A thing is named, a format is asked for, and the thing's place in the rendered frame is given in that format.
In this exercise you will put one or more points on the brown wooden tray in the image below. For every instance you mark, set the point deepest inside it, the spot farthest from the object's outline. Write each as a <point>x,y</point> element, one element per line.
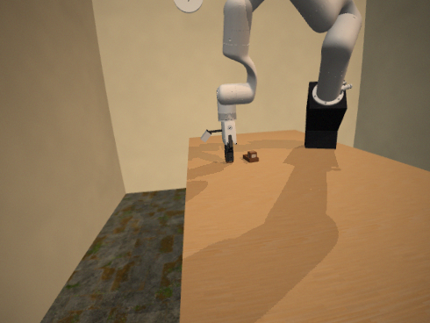
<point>250,160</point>

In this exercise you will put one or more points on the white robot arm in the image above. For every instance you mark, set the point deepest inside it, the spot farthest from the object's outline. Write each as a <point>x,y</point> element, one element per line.
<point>320,15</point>

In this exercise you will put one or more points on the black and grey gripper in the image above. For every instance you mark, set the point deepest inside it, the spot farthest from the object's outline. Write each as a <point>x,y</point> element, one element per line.
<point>228,137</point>

